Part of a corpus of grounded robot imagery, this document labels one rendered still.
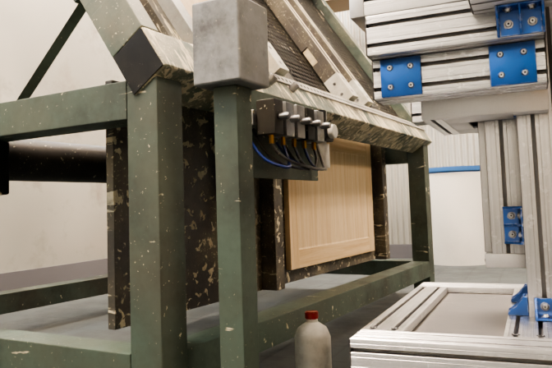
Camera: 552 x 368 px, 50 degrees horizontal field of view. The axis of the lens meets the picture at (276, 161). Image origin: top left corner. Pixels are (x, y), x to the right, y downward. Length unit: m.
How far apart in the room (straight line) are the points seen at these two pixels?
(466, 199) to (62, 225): 2.99
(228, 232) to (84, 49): 3.88
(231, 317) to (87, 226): 3.66
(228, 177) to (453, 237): 3.57
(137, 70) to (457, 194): 3.57
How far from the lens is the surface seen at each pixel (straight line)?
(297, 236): 2.33
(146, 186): 1.34
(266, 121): 1.51
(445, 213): 4.69
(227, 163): 1.25
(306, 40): 2.55
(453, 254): 4.72
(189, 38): 1.64
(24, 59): 4.54
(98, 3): 1.52
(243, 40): 1.25
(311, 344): 1.67
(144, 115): 1.36
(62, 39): 1.76
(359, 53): 3.44
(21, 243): 4.40
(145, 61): 1.37
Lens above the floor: 0.49
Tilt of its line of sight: 4 degrees up
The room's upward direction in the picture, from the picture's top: 2 degrees counter-clockwise
